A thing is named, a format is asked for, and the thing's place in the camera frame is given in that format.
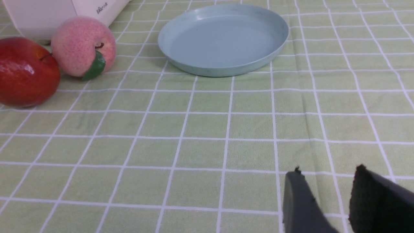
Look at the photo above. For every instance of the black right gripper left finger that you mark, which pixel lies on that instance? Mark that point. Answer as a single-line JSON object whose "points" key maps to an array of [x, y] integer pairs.
{"points": [[301, 212]]}

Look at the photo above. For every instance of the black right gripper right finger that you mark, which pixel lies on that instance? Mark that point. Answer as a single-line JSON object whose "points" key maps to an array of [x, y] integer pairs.
{"points": [[378, 205]]}

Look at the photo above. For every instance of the green checkered tablecloth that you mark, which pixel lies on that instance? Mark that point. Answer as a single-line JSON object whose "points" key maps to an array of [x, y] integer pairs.
{"points": [[146, 148]]}

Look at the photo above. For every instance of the light blue plate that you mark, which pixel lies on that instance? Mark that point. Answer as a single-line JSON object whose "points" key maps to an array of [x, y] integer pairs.
{"points": [[223, 40]]}

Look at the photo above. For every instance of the pink peach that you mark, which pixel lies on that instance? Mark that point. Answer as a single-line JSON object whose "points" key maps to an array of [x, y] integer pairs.
{"points": [[84, 47]]}

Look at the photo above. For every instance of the red apple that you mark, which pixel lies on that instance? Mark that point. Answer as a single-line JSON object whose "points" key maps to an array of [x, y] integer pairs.
{"points": [[29, 74]]}

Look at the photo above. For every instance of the white toaster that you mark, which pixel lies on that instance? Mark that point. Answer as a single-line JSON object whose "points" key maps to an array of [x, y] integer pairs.
{"points": [[38, 19]]}

